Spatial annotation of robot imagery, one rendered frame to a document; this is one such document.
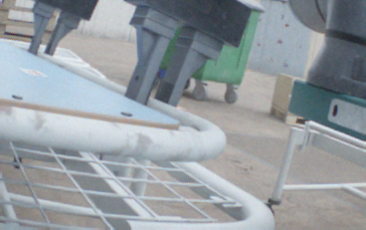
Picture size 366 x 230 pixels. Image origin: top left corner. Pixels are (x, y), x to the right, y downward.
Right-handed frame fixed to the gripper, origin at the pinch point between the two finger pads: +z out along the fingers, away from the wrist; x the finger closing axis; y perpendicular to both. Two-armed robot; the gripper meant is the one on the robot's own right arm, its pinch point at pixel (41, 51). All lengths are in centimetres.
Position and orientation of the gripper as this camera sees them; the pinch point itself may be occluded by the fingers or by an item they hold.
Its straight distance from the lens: 93.0
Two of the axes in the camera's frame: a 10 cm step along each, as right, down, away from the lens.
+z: -3.6, 9.3, -0.1
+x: 7.5, 3.0, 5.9
